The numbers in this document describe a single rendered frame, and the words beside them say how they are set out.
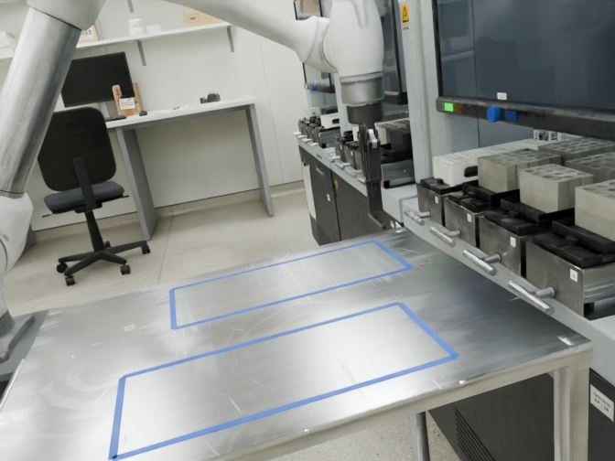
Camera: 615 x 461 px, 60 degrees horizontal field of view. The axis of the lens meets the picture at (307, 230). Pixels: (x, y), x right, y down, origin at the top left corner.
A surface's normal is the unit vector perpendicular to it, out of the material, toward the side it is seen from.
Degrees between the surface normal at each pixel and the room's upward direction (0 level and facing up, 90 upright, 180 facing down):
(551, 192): 90
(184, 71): 90
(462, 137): 90
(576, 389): 90
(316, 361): 0
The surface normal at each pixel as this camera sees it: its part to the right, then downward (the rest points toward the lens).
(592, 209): -0.97, 0.19
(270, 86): 0.18, 0.28
